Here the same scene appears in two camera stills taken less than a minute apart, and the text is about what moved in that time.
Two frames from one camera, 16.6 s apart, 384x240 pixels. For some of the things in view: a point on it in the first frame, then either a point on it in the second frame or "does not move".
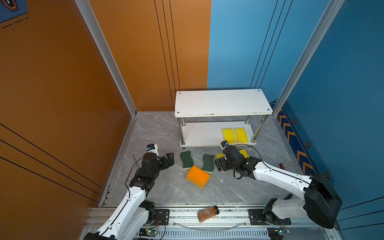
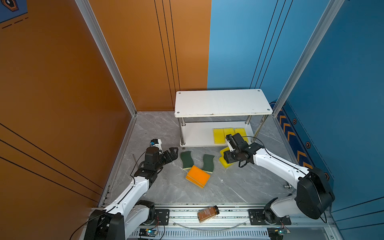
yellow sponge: [241, 136] does not move
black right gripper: [222, 161] → [227, 157]
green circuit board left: [147, 232] does not move
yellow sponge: [228, 135] does not move
